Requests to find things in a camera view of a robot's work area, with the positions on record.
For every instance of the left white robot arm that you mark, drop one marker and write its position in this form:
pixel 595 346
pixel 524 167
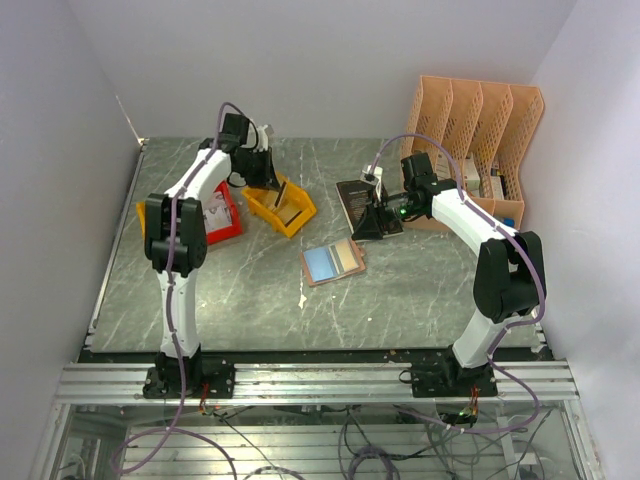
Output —
pixel 175 242

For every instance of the black book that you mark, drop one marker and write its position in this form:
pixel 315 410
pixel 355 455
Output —
pixel 354 195

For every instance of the yellow bin with cards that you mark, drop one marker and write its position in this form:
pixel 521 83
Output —
pixel 296 210

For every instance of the yellow bin left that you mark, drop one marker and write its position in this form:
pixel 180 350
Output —
pixel 141 214

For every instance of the aluminium frame rail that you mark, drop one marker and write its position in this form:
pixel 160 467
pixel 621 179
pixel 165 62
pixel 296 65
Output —
pixel 281 384

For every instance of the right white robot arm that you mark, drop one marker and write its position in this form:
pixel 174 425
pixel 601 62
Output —
pixel 509 274

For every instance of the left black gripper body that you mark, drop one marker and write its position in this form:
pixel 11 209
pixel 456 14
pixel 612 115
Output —
pixel 259 168

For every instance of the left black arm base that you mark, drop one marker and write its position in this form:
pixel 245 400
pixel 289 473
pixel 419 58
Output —
pixel 205 377

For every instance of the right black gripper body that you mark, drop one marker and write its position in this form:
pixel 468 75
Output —
pixel 406 208

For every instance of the red bin with cards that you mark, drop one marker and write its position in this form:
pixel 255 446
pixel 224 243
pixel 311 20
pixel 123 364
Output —
pixel 221 216

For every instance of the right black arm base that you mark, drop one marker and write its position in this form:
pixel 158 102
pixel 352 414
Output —
pixel 441 380

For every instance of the peach file organizer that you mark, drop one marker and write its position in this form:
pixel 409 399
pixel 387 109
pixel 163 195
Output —
pixel 486 127

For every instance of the pink leather card holder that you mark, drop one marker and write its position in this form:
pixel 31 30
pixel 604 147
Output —
pixel 319 267

